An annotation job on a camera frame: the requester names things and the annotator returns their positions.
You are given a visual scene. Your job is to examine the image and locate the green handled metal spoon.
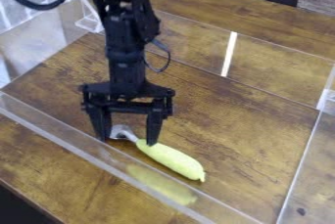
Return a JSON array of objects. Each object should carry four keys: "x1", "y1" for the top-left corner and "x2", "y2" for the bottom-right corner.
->
[{"x1": 109, "y1": 124, "x2": 204, "y2": 182}]

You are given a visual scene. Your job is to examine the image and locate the clear acrylic triangular bracket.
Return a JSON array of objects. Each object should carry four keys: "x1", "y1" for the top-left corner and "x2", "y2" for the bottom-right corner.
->
[{"x1": 74, "y1": 0, "x2": 103, "y2": 33}]

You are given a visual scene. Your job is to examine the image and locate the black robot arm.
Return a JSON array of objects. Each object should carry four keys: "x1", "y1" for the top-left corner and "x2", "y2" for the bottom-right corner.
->
[{"x1": 80, "y1": 0, "x2": 175, "y2": 146}]

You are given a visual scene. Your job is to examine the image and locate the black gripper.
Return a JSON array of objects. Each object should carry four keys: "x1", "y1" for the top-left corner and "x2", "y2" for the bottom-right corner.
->
[{"x1": 80, "y1": 50, "x2": 176, "y2": 147}]

